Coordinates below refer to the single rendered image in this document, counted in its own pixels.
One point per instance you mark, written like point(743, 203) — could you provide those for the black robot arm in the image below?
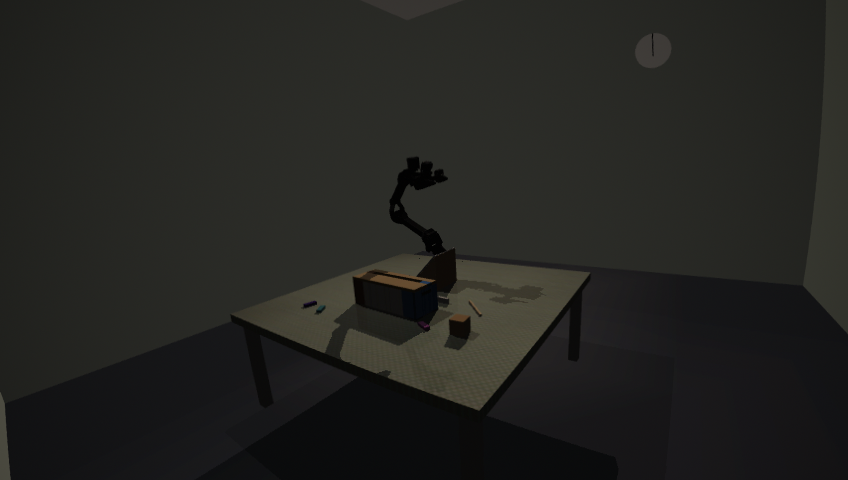
point(430, 236)

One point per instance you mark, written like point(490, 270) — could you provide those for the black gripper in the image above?
point(421, 182)

